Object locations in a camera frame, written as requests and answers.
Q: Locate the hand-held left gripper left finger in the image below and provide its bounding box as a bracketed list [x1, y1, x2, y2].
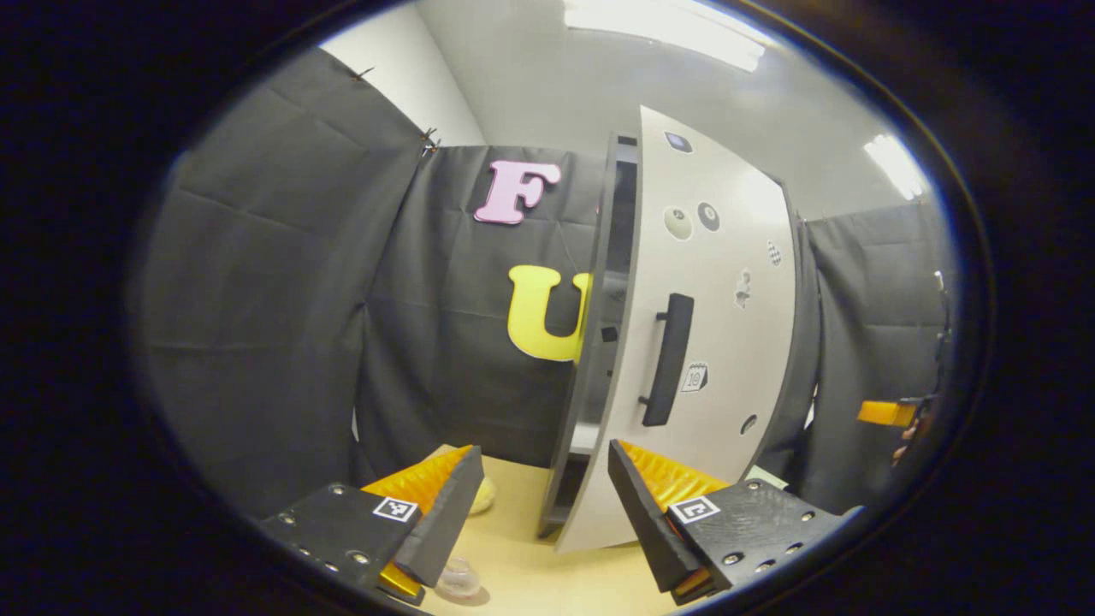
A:
[257, 445, 485, 606]

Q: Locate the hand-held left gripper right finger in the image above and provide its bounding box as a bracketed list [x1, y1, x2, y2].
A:
[607, 439, 861, 606]

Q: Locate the clear plastic bottle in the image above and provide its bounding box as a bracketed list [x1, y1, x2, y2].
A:
[436, 556, 484, 600]

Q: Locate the dark grey cabinet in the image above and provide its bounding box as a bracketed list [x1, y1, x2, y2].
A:
[537, 133, 820, 540]

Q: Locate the black door handle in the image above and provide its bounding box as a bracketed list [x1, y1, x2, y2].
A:
[637, 293, 695, 428]

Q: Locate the small ceiling light panel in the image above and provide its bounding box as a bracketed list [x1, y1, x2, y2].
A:
[862, 133, 929, 202]

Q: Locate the black backdrop cloth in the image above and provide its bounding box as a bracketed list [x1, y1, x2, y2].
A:
[128, 47, 955, 518]

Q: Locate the large ceiling light panel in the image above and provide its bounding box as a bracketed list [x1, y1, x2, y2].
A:
[563, 0, 767, 74]

